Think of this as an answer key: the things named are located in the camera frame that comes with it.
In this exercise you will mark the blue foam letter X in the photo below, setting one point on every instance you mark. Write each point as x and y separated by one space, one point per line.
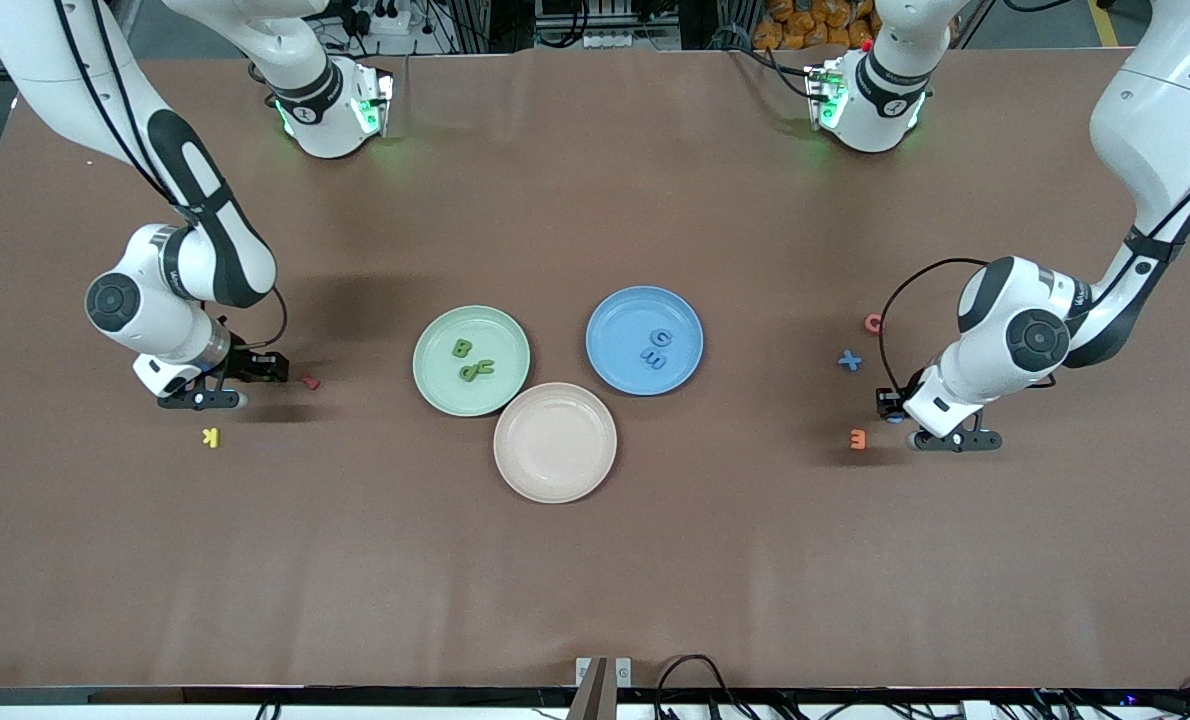
850 360

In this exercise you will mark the green foam letter B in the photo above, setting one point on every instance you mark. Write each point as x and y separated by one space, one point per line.
455 348

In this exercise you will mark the green foam letter P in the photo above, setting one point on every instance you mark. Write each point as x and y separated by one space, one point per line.
467 375

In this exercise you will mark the green foam letter U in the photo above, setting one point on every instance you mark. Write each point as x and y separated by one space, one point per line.
488 361

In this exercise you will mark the blue foam letter M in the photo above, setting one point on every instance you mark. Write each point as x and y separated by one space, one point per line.
653 362

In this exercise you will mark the blue foam letter G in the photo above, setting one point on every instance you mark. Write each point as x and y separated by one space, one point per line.
655 339

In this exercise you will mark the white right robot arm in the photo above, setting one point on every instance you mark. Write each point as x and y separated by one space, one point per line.
35 60

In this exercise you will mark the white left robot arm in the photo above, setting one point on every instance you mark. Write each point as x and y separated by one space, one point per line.
1155 120

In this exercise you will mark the pink foam letter Q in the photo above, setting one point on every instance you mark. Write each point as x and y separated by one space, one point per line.
868 324

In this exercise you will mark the yellow foam letter K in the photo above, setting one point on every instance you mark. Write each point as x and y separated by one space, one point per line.
214 437

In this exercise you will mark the green plate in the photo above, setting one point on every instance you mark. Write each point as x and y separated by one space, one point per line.
445 390

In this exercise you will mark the blue plate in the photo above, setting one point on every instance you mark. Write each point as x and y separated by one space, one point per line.
615 330

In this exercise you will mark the beige plate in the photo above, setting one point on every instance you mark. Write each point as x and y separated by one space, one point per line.
555 443

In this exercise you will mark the white power strip with plugs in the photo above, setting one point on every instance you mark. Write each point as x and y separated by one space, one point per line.
375 15

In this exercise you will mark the pile of orange objects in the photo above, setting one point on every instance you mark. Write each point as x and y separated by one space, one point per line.
805 25

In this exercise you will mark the small white power strip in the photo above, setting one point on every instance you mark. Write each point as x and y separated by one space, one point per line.
605 40

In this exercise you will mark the grey metal table bracket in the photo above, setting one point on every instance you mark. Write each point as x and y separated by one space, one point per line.
623 672

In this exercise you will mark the grey camera post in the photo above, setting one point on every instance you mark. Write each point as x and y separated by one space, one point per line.
590 700

